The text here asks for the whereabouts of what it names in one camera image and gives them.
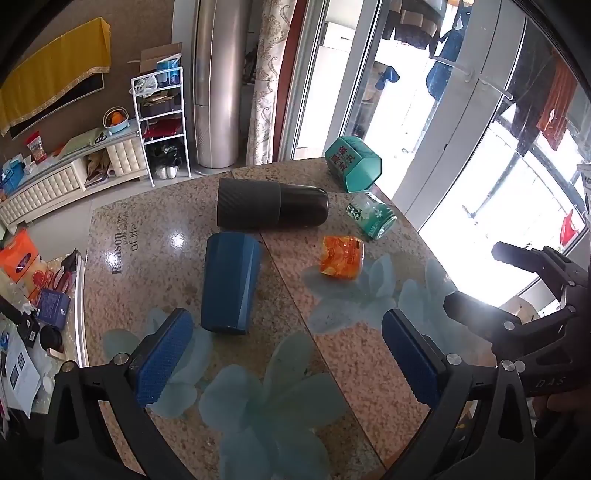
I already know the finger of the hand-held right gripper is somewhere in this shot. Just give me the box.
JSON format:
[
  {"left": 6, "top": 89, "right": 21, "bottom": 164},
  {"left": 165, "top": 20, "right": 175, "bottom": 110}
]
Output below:
[
  {"left": 491, "top": 241, "right": 591, "bottom": 306},
  {"left": 443, "top": 291, "right": 561, "bottom": 358}
]

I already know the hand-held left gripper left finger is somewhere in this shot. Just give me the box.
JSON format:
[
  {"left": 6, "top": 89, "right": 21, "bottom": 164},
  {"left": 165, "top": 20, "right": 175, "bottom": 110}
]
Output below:
[{"left": 44, "top": 307, "right": 195, "bottom": 480}]

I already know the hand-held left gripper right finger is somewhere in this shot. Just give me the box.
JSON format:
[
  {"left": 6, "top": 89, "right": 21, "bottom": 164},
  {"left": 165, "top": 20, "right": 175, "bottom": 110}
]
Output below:
[{"left": 381, "top": 308, "right": 539, "bottom": 480}]

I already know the blue faceted cup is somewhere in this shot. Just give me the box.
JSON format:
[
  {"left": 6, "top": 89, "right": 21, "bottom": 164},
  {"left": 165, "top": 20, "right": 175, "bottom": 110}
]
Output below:
[{"left": 200, "top": 232, "right": 263, "bottom": 335}]

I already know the person's right hand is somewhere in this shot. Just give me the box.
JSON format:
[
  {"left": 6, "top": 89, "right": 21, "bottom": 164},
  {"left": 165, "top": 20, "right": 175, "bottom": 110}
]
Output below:
[{"left": 531, "top": 390, "right": 591, "bottom": 457}]

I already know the black round container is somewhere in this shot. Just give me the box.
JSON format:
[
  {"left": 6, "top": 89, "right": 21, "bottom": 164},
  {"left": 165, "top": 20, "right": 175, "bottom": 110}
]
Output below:
[{"left": 39, "top": 325, "right": 64, "bottom": 352}]

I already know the small dark blue box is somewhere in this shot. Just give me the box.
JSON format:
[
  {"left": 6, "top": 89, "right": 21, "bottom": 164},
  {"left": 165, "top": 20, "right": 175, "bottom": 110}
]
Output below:
[{"left": 35, "top": 289, "right": 71, "bottom": 330}]

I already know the orange snack packet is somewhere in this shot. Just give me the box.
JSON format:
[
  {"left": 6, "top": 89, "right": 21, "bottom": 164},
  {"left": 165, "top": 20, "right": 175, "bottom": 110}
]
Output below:
[{"left": 320, "top": 235, "right": 365, "bottom": 279}]

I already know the hanging orange garment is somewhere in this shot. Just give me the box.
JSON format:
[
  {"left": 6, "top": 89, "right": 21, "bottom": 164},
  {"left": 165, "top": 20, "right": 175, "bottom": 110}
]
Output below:
[{"left": 536, "top": 59, "right": 579, "bottom": 151}]

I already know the hanging black garment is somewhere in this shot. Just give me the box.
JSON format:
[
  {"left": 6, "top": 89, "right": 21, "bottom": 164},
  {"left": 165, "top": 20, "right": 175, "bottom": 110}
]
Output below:
[{"left": 498, "top": 25, "right": 557, "bottom": 157}]

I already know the black insulated tumbler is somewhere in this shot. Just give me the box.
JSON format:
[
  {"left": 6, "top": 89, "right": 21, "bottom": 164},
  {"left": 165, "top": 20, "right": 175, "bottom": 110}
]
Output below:
[{"left": 216, "top": 178, "right": 330, "bottom": 230}]

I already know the green hexagonal tin box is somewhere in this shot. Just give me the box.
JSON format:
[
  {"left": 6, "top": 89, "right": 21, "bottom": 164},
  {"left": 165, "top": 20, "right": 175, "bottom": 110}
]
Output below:
[{"left": 324, "top": 136, "right": 383, "bottom": 193}]

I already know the white tufted television cabinet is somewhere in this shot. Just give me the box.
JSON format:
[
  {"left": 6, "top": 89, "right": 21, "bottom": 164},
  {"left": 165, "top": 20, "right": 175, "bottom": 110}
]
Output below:
[{"left": 0, "top": 121, "right": 149, "bottom": 228}]

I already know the hanging blue garment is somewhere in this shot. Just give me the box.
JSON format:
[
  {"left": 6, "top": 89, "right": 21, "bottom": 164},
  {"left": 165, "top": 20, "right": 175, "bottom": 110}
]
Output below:
[{"left": 426, "top": 13, "right": 468, "bottom": 100}]

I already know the red cloth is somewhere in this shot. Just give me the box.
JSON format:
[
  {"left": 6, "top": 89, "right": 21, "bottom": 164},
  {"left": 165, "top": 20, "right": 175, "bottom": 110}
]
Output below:
[{"left": 142, "top": 118, "right": 182, "bottom": 140}]

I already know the green cloth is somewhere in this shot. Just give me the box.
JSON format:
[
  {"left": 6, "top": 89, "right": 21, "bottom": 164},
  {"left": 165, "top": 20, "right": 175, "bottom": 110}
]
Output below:
[{"left": 59, "top": 128, "right": 110, "bottom": 157}]

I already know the blue fruit basket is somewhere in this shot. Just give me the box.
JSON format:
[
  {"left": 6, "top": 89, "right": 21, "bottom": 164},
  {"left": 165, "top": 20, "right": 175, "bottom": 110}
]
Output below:
[{"left": 102, "top": 106, "right": 129, "bottom": 135}]

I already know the light blue tissue box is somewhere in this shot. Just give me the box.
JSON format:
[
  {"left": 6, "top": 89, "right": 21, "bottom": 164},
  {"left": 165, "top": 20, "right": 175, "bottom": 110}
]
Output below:
[{"left": 0, "top": 156, "right": 27, "bottom": 191}]

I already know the red snack bag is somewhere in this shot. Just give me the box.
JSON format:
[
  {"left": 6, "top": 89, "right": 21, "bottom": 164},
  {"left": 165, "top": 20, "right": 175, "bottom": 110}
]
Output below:
[{"left": 25, "top": 131, "right": 49, "bottom": 163}]

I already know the white plastic bag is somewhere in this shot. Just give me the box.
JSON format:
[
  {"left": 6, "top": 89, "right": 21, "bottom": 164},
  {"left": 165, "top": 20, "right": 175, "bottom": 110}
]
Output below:
[{"left": 133, "top": 74, "right": 158, "bottom": 99}]

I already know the black television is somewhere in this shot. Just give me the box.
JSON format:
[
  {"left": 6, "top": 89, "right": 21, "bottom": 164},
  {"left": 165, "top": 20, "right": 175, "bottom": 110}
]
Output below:
[{"left": 9, "top": 73, "right": 105, "bottom": 140}]

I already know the silver tower air conditioner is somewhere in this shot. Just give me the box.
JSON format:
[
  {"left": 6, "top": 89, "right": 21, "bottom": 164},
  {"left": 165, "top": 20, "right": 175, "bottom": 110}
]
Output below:
[{"left": 191, "top": 0, "right": 246, "bottom": 175}]

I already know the blue tissue pack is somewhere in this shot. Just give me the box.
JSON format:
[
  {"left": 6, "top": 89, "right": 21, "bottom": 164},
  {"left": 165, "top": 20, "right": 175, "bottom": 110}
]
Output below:
[{"left": 156, "top": 52, "right": 182, "bottom": 86}]

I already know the patterned beige curtain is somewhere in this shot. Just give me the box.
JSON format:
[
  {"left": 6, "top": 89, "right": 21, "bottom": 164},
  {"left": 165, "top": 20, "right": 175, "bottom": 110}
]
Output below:
[{"left": 245, "top": 0, "right": 298, "bottom": 166}]

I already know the open cardboard box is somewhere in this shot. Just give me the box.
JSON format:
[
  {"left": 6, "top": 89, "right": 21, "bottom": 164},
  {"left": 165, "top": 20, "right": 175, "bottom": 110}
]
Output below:
[{"left": 127, "top": 42, "right": 184, "bottom": 77}]

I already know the yellow fringed cloth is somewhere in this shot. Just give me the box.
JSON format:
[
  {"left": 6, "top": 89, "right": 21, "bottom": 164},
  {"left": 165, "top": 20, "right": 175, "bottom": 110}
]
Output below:
[{"left": 0, "top": 17, "right": 112, "bottom": 137}]

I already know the white wire shelf rack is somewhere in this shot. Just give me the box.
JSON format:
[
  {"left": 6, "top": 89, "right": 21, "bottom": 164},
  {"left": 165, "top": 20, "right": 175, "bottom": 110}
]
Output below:
[{"left": 130, "top": 66, "right": 193, "bottom": 188}]

